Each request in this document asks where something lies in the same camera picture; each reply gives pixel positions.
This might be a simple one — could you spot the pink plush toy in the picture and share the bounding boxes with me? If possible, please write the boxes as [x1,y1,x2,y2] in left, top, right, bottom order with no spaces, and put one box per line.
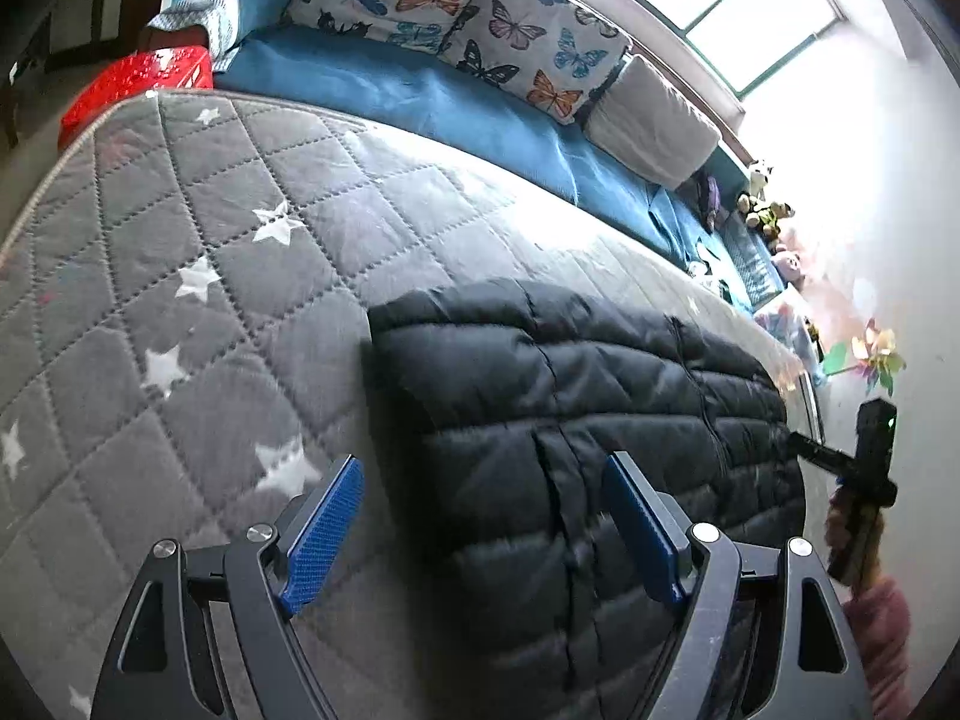
[772,249,808,290]

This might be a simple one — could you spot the black puffer jacket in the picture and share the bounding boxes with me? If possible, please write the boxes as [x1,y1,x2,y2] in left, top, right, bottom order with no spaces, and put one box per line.
[360,277,812,720]

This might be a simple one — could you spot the colourful pinwheel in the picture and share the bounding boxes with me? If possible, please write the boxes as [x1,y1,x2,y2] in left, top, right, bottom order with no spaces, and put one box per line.
[820,319,908,398]

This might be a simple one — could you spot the person's right hand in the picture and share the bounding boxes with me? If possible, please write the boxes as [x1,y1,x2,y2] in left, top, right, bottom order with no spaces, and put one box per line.
[823,484,856,578]

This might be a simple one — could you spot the grey pillow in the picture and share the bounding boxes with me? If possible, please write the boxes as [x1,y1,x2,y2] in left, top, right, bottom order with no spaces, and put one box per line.
[583,54,723,191]

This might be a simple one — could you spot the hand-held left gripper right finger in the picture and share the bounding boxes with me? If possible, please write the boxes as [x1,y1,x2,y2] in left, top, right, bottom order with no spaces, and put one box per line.
[602,452,875,720]

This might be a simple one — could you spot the pastel patterned cloth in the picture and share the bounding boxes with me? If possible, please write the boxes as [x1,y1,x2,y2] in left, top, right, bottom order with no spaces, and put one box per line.
[752,298,818,385]

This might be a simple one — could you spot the purple plush toy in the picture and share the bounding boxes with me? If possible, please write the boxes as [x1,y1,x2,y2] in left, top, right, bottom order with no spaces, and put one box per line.
[694,172,725,233]

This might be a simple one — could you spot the person's right forearm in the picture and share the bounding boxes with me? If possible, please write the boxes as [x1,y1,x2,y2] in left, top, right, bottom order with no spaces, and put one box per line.
[844,577,914,718]

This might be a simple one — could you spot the grey star quilted mattress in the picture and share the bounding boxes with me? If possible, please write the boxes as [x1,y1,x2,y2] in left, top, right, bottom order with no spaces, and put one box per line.
[0,88,826,720]

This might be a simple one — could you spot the striped grey cloth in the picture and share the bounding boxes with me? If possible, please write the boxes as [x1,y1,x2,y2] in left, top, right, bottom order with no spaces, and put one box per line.
[142,0,245,73]

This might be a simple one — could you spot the brown plush toy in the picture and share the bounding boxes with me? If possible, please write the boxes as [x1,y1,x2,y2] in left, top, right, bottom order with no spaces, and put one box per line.
[738,193,796,239]

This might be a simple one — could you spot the red plastic basket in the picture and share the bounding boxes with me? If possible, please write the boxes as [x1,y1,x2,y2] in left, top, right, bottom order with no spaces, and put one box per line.
[58,45,215,152]

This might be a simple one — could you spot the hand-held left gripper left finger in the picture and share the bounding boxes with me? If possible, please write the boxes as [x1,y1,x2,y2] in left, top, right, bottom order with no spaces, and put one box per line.
[90,454,366,720]

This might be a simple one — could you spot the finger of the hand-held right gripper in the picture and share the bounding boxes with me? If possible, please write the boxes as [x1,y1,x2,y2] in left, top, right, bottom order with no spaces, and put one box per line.
[786,427,862,479]

